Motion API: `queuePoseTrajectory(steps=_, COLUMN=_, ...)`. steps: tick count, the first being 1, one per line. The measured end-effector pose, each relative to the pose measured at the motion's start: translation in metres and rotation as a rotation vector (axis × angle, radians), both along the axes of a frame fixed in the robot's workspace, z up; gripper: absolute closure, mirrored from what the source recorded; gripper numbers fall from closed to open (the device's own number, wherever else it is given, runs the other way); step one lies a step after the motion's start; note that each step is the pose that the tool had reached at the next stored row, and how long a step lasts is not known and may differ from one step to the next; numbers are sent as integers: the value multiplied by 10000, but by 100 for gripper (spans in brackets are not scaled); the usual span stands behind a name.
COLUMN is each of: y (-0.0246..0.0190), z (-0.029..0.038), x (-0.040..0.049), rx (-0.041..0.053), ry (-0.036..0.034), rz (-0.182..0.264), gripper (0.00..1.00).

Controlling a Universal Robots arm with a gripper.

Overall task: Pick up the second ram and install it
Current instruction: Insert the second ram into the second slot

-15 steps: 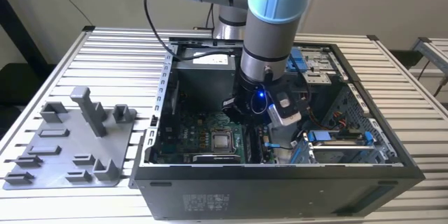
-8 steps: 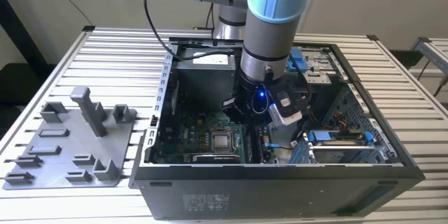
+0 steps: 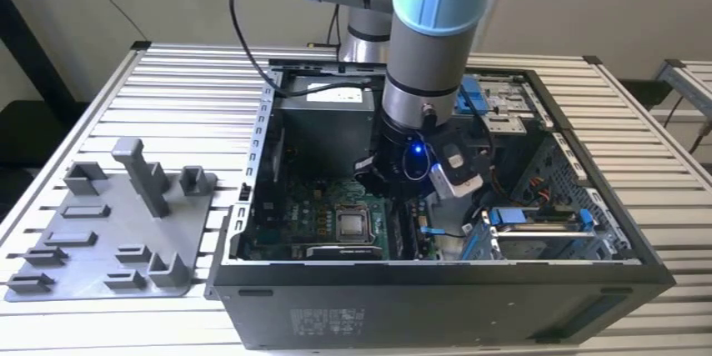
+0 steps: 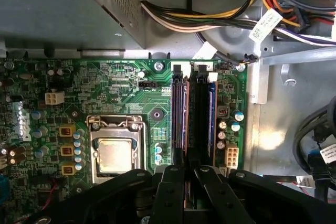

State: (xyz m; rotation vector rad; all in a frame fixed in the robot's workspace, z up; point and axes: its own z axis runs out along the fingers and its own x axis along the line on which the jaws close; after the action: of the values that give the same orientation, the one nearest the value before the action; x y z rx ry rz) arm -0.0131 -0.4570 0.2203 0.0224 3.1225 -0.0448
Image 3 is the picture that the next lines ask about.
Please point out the neighbouring metal slat table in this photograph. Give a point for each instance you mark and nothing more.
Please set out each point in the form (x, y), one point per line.
(690, 76)

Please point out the black graphics card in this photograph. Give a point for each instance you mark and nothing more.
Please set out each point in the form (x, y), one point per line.
(344, 251)

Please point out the black upright post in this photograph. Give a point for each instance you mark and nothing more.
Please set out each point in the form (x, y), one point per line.
(34, 47)

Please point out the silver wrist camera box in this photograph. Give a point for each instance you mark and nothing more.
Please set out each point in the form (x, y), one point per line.
(462, 181)

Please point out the green motherboard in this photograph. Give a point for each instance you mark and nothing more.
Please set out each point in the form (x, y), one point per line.
(303, 206)

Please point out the black table corner cap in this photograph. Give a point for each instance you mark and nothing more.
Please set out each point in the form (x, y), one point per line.
(592, 60)
(140, 45)

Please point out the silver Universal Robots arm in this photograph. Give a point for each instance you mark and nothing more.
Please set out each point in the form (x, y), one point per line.
(428, 60)

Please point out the blue disk carrier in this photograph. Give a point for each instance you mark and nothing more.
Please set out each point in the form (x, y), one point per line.
(472, 97)

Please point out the grey power supply unit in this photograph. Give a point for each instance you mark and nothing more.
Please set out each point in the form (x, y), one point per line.
(323, 139)

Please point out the grey metal drive cage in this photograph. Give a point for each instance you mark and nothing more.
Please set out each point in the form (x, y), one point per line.
(503, 122)

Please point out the silver CPU in socket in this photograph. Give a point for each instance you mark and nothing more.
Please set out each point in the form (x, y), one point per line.
(354, 224)

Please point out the disk bay with blue rails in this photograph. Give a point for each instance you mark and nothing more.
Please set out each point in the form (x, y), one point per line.
(534, 231)

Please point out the black open PC case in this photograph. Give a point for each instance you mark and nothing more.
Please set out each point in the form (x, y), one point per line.
(423, 306)

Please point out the grey plastic parts rack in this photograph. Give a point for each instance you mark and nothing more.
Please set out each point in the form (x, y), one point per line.
(167, 239)

